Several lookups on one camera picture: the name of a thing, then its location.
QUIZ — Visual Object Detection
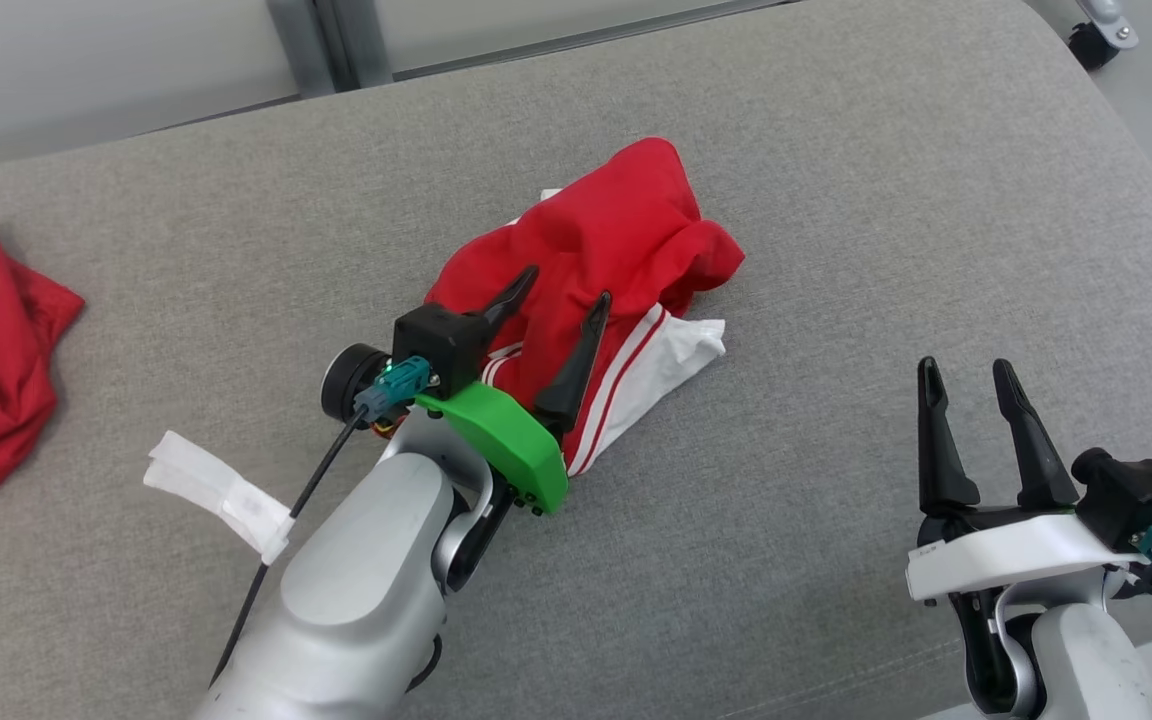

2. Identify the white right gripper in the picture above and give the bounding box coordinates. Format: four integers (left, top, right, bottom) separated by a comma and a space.
906, 357, 1137, 611

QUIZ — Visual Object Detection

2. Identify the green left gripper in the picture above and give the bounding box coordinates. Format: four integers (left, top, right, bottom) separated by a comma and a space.
416, 265, 612, 517

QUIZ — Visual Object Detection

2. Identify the red basketball jersey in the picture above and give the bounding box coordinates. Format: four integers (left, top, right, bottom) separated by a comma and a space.
424, 137, 745, 479

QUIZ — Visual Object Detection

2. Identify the black caster wheel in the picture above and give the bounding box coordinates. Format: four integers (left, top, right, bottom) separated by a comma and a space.
1068, 0, 1140, 71

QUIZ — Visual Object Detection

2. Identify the teal left cable connector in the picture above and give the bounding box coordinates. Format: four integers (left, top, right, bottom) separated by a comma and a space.
354, 355, 432, 421

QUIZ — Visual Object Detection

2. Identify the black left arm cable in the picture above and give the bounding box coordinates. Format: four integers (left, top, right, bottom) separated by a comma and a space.
208, 405, 377, 691

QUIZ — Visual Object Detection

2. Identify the grey metal frame post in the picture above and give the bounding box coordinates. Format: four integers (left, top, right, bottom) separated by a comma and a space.
266, 0, 395, 99

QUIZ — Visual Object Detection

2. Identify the white cable strap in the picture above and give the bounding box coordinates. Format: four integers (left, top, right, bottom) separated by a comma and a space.
144, 430, 295, 567

